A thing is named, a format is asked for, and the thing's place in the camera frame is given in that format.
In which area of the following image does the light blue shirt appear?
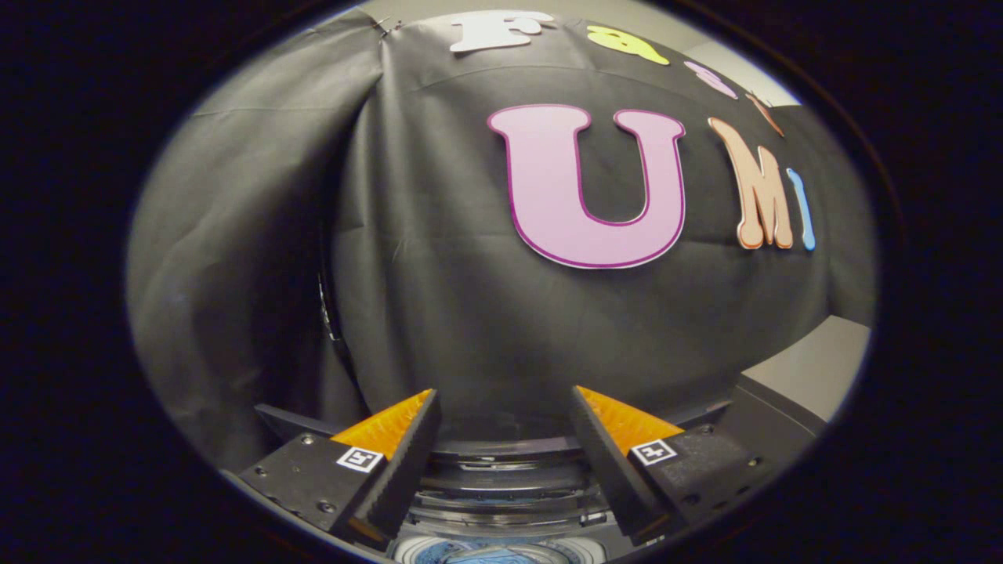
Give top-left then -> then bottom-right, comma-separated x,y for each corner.
415,540 -> 604,564

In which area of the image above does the grey washing machine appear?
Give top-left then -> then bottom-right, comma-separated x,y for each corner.
388,450 -> 635,564

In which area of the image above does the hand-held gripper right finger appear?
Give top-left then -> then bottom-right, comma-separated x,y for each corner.
569,385 -> 773,547

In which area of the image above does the black backdrop cloth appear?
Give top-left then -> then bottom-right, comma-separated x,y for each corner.
125,8 -> 877,471

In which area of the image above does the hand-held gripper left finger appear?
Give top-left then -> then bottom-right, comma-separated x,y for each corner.
239,389 -> 442,549

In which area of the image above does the beige cabinet with grey top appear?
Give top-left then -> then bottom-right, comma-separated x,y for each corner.
721,315 -> 872,471

